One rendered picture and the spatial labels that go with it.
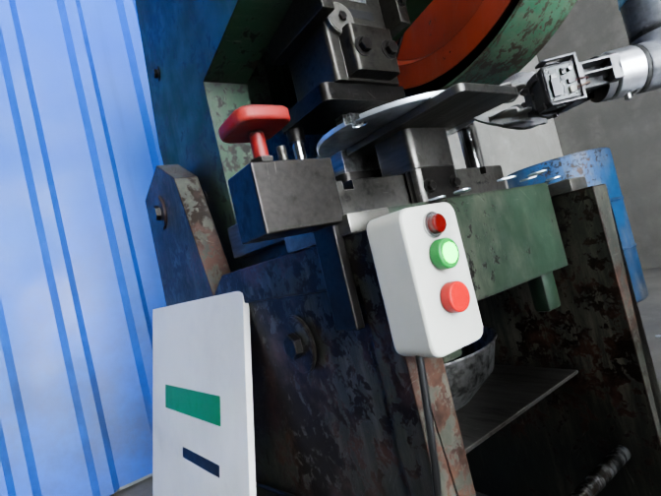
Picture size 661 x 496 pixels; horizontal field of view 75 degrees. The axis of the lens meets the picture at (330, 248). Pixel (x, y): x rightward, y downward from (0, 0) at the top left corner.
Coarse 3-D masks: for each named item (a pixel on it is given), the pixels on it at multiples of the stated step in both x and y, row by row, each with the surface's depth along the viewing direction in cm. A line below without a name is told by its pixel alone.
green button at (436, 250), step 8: (440, 240) 38; (448, 240) 39; (432, 248) 39; (440, 248) 38; (456, 248) 39; (432, 256) 38; (440, 256) 38; (440, 264) 38; (448, 264) 38; (456, 264) 39
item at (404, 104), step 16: (416, 96) 58; (432, 96) 58; (368, 112) 60; (384, 112) 60; (400, 112) 61; (336, 128) 63; (352, 128) 63; (368, 128) 65; (320, 144) 68; (336, 144) 70; (352, 144) 72
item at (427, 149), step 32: (448, 96) 56; (480, 96) 59; (512, 96) 62; (384, 128) 66; (416, 128) 67; (448, 128) 72; (384, 160) 70; (416, 160) 65; (448, 160) 70; (416, 192) 66; (448, 192) 68
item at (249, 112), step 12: (240, 108) 41; (252, 108) 41; (264, 108) 42; (276, 108) 42; (228, 120) 43; (240, 120) 41; (252, 120) 41; (264, 120) 42; (276, 120) 43; (288, 120) 44; (228, 132) 43; (240, 132) 44; (252, 132) 44; (264, 132) 45; (276, 132) 46; (252, 144) 44; (264, 144) 44
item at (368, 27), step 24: (336, 0) 75; (360, 0) 78; (336, 24) 72; (360, 24) 77; (384, 24) 81; (312, 48) 76; (336, 48) 73; (360, 48) 72; (384, 48) 75; (312, 72) 77; (336, 72) 72; (360, 72) 73; (384, 72) 75
